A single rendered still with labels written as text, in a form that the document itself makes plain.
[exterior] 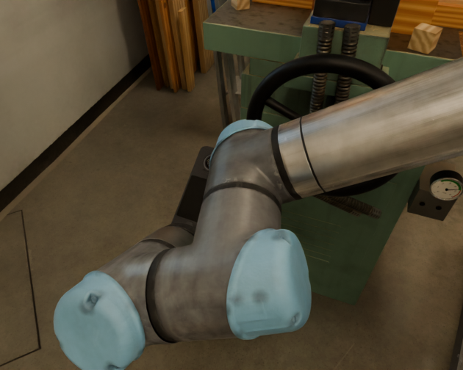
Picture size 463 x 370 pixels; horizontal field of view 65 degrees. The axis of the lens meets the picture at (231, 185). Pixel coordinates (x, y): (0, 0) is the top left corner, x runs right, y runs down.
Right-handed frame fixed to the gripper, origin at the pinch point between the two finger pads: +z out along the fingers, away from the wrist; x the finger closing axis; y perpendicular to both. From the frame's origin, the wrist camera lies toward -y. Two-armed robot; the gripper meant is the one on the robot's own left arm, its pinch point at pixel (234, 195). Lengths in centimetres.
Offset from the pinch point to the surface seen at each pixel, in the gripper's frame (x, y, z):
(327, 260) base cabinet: 19, 32, 57
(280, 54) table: -2.4, -24.2, 24.8
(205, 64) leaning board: -84, -23, 181
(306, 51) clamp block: 4.3, -24.5, 13.6
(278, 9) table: -6.8, -34.2, 33.6
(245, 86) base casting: -9.8, -16.6, 29.2
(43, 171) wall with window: -116, 41, 81
